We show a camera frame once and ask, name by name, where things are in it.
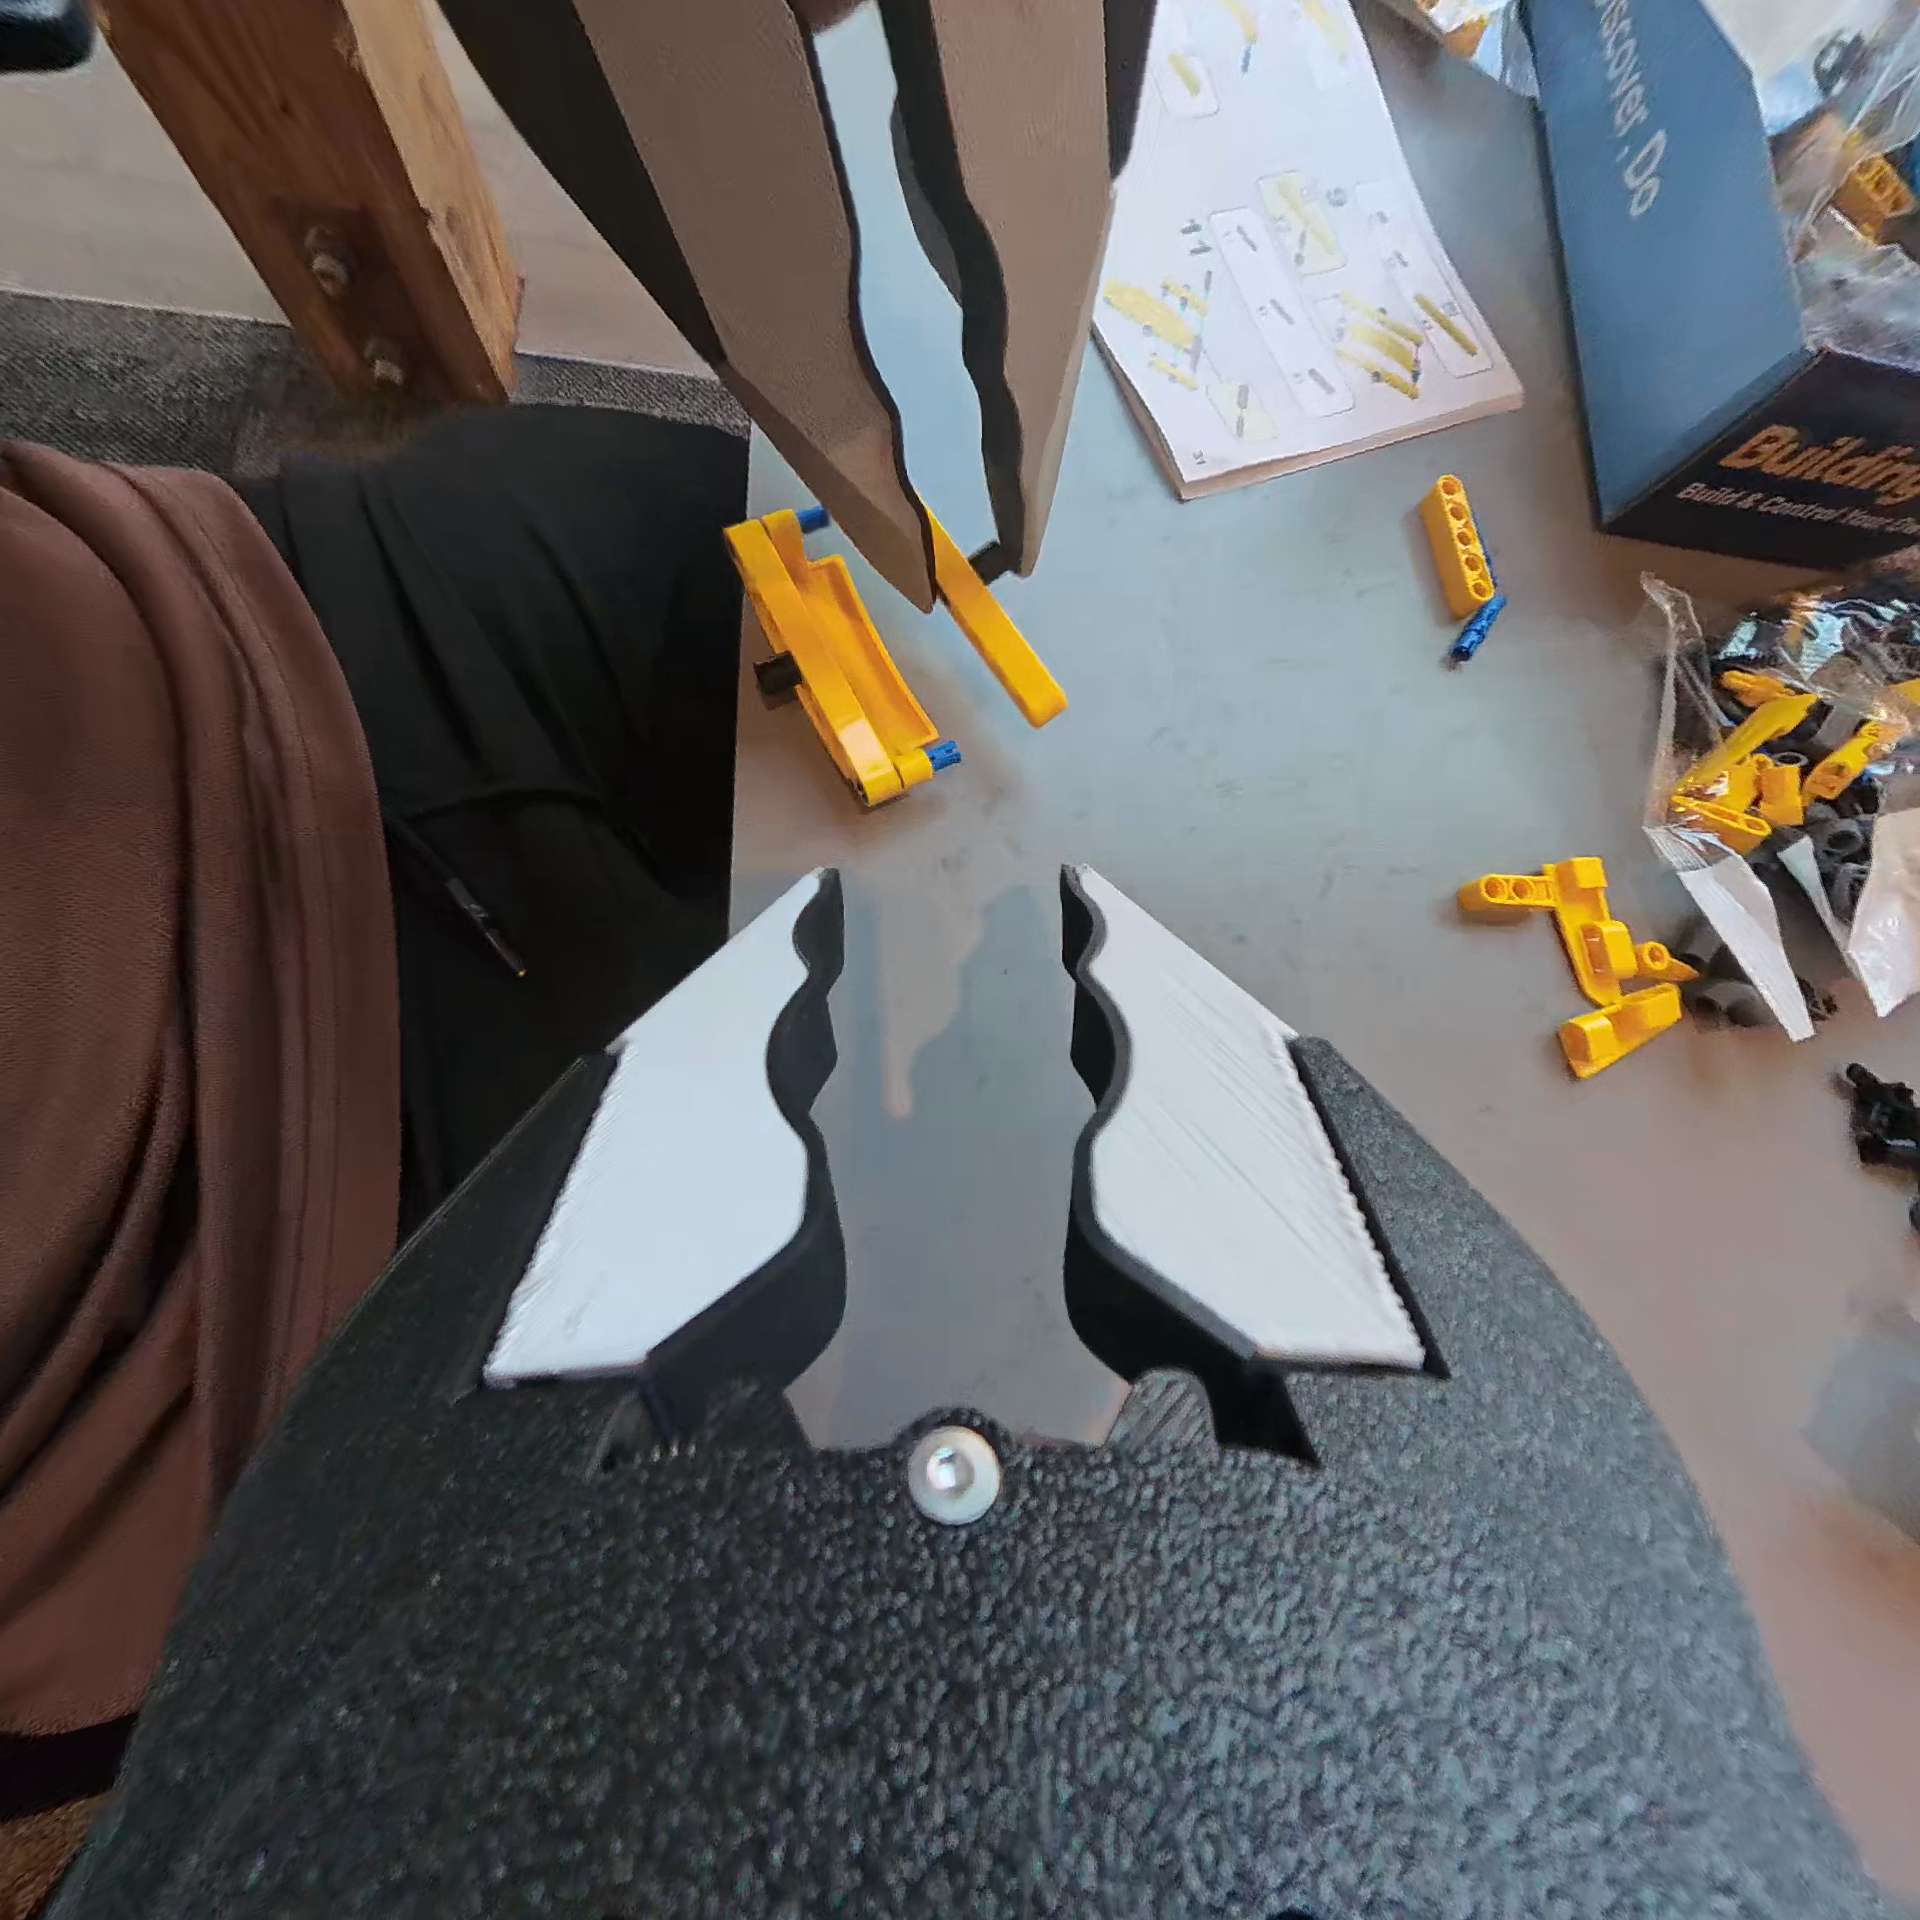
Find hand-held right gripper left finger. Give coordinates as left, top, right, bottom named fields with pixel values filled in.
left=480, top=871, right=852, bottom=1398

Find open white instruction manual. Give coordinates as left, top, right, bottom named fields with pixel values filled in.
left=1087, top=0, right=1526, bottom=503

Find grey desk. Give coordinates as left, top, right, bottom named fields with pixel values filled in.
left=731, top=0, right=1920, bottom=1861

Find wooden table leg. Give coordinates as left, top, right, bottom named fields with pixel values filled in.
left=91, top=0, right=527, bottom=407

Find yellow curved panel blue pins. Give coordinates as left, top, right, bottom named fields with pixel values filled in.
left=751, top=507, right=966, bottom=799

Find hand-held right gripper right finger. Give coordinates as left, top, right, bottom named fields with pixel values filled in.
left=1060, top=865, right=1433, bottom=1384

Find short yellow beam blue pin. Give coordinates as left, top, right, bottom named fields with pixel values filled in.
left=1423, top=472, right=1511, bottom=668

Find plastic bag of yellow parts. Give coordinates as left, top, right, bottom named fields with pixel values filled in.
left=1637, top=571, right=1920, bottom=1046

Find yellow L-shaped piece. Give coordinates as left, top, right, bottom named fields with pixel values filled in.
left=1546, top=857, right=1652, bottom=1008

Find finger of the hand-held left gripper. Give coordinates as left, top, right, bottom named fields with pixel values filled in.
left=880, top=0, right=1119, bottom=581
left=570, top=0, right=937, bottom=610

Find clear bags inside box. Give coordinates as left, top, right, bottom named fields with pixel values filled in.
left=1770, top=0, right=1920, bottom=363

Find black drawstring cord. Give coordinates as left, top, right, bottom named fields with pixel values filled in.
left=404, top=811, right=530, bottom=981

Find blue kit box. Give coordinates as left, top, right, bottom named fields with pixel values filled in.
left=1515, top=0, right=1920, bottom=574

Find loose black connector parts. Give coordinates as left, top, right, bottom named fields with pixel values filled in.
left=1835, top=1061, right=1920, bottom=1177

